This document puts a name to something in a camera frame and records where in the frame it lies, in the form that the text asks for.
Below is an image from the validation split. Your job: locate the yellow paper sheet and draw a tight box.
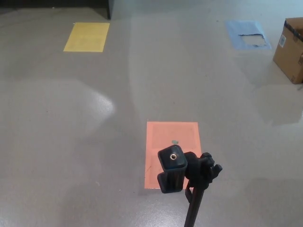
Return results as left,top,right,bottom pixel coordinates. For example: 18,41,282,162
63,22,110,52

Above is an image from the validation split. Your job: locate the black telescopic phone stand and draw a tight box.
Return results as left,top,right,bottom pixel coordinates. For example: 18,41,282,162
157,145,223,227

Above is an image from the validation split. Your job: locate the brown cardboard box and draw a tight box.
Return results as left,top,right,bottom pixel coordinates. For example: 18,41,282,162
273,17,303,85

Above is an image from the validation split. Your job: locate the torn blue paper sheet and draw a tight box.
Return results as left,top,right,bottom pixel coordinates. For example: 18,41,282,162
224,20,272,50

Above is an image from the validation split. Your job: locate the orange paper sheet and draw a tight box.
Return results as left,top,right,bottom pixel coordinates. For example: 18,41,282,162
144,121,202,190

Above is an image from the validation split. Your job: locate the dark furniture base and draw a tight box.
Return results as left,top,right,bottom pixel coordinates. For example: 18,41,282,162
0,0,112,19

